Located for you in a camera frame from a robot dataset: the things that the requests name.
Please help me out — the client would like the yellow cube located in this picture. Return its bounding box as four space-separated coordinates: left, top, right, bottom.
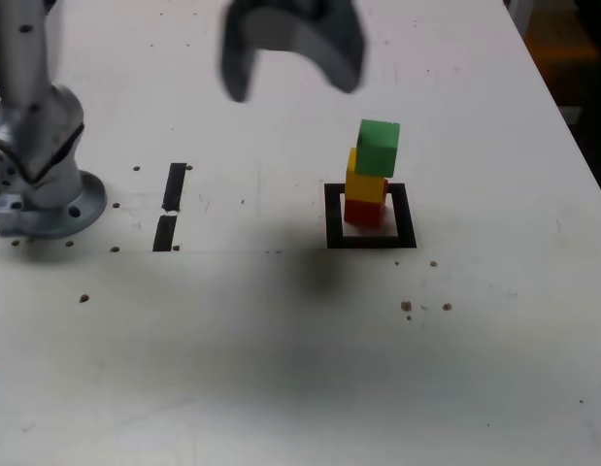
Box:
345 148 384 203

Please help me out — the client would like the red cube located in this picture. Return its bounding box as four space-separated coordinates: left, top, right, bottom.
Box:
343 178 389 228

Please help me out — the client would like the green cube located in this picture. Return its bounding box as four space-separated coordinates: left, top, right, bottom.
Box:
355 118 401 179

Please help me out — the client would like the black tape square outline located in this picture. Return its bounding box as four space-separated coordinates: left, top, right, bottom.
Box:
323 183 417 250

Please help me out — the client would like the black tape strip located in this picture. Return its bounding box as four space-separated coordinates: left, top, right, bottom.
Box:
151 162 188 252

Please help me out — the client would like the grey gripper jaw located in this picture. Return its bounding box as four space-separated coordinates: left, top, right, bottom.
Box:
218 0 262 104
244 0 368 95

